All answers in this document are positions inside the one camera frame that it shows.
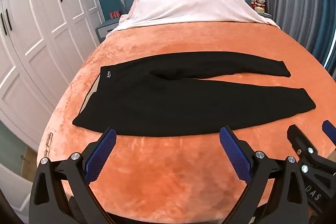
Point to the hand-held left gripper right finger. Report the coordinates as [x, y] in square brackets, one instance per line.
[235, 151]

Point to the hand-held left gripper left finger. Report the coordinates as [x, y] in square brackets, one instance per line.
[101, 150]

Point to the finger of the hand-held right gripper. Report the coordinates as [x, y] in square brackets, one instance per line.
[329, 128]
[299, 138]

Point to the black pants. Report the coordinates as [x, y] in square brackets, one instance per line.
[183, 103]

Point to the orange plush blanket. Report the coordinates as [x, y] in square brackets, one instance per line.
[170, 182]

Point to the blue curtain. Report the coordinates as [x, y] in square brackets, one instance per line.
[328, 16]

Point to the blue-grey nightstand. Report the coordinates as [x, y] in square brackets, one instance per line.
[105, 31]

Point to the white wardrobe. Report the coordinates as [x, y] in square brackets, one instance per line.
[39, 37]

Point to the small yellow box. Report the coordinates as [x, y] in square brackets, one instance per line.
[260, 9]

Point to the red boxes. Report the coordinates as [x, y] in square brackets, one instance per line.
[114, 14]

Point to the white bed cover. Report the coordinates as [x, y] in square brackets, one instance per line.
[194, 1]

